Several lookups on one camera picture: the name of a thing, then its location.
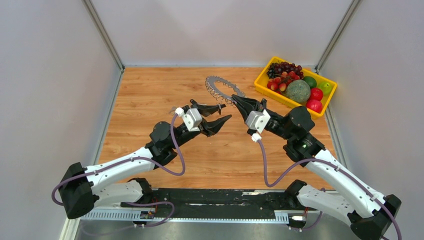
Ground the dark green lime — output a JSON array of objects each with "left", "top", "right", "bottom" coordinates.
[{"left": 303, "top": 76, "right": 317, "bottom": 89}]

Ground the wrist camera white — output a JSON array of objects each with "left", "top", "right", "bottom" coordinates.
[
  {"left": 174, "top": 107, "right": 203, "bottom": 132},
  {"left": 245, "top": 109, "right": 271, "bottom": 143}
]

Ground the red apple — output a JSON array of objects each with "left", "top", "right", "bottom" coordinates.
[{"left": 309, "top": 87, "right": 324, "bottom": 101}]

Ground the aluminium frame rail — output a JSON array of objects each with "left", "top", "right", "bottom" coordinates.
[{"left": 67, "top": 186, "right": 332, "bottom": 240}]

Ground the red cherry cluster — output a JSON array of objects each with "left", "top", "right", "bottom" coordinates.
[{"left": 266, "top": 71, "right": 301, "bottom": 93}]

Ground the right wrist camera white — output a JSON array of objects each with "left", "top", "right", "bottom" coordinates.
[{"left": 245, "top": 109, "right": 271, "bottom": 143}]

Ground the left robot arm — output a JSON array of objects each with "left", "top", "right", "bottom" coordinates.
[{"left": 51, "top": 99, "right": 231, "bottom": 219}]

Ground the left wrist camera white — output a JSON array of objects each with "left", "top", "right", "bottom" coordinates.
[{"left": 174, "top": 107, "right": 203, "bottom": 132}]

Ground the red pomegranate fruit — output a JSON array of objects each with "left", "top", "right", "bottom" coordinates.
[{"left": 305, "top": 99, "right": 323, "bottom": 114}]

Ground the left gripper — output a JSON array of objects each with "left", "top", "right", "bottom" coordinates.
[{"left": 170, "top": 103, "right": 232, "bottom": 150}]

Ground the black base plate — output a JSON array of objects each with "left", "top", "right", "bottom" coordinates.
[{"left": 137, "top": 188, "right": 305, "bottom": 220}]

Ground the green netted melon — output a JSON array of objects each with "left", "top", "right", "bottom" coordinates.
[{"left": 285, "top": 80, "right": 311, "bottom": 104}]

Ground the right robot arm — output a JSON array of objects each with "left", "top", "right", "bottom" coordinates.
[{"left": 232, "top": 94, "right": 402, "bottom": 240}]

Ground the dark grape bunch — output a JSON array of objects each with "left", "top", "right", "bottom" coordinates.
[{"left": 266, "top": 61, "right": 304, "bottom": 79}]

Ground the light green apple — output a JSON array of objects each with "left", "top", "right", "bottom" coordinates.
[{"left": 317, "top": 81, "right": 333, "bottom": 96}]

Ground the key bunch with coloured tags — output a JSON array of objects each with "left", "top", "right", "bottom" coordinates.
[{"left": 168, "top": 106, "right": 178, "bottom": 115}]

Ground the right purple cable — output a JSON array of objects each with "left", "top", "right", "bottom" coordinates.
[{"left": 256, "top": 139, "right": 403, "bottom": 240}]

